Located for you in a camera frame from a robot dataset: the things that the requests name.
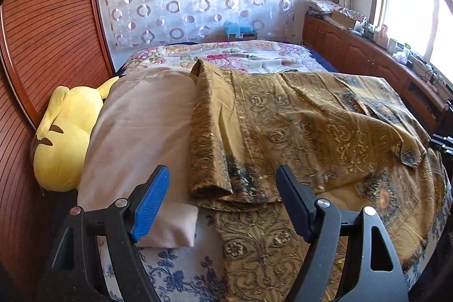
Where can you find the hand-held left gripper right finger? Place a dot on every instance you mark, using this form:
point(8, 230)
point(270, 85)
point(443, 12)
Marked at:
point(295, 206)

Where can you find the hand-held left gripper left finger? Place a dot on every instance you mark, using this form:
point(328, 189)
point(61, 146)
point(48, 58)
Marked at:
point(150, 206)

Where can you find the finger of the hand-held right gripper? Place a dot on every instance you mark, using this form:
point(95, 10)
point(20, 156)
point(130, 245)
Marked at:
point(442, 146)

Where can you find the golden patterned shirt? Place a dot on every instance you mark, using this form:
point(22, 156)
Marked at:
point(318, 132)

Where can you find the blue floral white sheet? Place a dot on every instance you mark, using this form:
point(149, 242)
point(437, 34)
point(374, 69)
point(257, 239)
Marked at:
point(184, 273)

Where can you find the beige pillow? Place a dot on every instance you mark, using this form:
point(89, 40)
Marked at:
point(141, 128)

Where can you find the yellow plush toy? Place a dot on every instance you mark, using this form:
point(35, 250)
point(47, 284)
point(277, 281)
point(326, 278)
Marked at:
point(67, 139)

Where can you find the white jar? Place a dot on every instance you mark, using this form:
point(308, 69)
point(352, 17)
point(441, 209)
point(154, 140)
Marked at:
point(392, 45)

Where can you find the wooden sideboard cabinet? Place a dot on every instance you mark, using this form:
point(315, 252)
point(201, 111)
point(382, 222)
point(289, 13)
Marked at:
point(354, 47)

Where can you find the window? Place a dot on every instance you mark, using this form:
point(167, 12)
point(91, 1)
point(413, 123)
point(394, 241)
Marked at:
point(410, 4)

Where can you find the navy bed sheet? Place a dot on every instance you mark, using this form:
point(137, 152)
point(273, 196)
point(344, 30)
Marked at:
point(324, 61)

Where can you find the cardboard box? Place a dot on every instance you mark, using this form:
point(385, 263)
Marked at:
point(341, 19)

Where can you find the pink floral blanket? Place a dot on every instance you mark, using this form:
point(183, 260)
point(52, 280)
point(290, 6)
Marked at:
point(230, 54)

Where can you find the floral cloth pile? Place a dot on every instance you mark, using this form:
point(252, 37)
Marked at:
point(322, 4)

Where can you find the light blue bundle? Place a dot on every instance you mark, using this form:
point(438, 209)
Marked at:
point(237, 29)

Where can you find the wooden headboard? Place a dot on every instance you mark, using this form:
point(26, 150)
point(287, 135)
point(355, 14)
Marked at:
point(46, 22)

